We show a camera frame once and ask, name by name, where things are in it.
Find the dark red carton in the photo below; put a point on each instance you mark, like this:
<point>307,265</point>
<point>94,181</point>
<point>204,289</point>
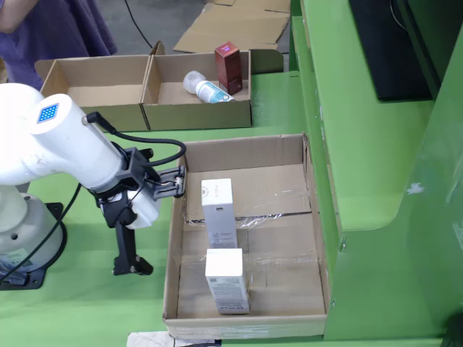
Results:
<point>228,68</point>

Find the green metal machine cabinet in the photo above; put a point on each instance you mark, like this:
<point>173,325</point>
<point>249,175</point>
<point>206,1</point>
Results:
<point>380,180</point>

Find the white paper scribbled lines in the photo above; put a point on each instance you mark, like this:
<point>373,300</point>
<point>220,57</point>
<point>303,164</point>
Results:
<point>148,340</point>

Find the white bottle teal label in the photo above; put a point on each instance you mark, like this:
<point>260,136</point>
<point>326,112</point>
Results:
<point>210,90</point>

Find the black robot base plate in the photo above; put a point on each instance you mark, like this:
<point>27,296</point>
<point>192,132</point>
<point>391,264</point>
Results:
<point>50,253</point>

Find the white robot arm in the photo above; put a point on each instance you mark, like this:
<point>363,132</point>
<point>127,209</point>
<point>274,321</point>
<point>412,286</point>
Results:
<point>61,144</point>

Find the green metal corner plate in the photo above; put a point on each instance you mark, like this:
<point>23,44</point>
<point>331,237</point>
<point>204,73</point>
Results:
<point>266,61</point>

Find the white carton with cow spots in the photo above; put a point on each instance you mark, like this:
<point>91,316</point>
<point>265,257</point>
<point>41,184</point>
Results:
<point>226,285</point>

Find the open brown cardboard box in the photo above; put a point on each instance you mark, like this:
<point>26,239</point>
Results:
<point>94,94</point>
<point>195,115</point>

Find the large shallow cardboard tray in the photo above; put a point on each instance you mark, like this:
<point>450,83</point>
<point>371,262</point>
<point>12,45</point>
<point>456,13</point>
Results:
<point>282,282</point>

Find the flattened cardboard sheet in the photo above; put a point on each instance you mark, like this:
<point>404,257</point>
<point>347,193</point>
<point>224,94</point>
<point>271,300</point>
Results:
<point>231,25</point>

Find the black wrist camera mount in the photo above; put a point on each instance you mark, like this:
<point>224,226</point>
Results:
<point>135,168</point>

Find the white d'Alba carton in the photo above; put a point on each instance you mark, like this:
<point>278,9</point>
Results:
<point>217,213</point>

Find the person in purple shirt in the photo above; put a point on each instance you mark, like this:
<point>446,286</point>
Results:
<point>65,32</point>

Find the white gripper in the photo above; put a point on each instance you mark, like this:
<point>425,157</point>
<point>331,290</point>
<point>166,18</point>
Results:
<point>146,211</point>

